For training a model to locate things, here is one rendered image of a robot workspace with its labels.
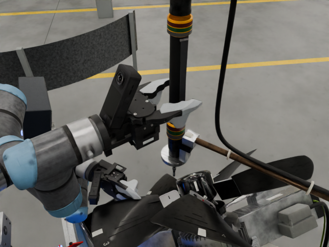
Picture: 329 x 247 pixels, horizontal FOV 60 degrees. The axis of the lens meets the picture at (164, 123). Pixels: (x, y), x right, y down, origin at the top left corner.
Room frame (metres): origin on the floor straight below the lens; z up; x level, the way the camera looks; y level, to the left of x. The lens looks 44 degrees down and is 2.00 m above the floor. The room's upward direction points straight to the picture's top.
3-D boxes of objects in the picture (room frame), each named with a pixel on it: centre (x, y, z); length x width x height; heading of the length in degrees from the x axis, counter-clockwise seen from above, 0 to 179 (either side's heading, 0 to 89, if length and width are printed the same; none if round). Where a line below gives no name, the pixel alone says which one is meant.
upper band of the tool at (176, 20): (0.47, -0.03, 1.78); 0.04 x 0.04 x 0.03
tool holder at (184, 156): (0.46, -0.03, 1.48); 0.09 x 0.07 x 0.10; 58
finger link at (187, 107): (0.42, -0.03, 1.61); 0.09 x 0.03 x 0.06; 102
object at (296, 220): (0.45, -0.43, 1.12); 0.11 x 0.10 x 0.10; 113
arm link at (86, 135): (0.35, 0.14, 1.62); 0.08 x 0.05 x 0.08; 33
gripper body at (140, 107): (0.40, 0.07, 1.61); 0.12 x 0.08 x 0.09; 123
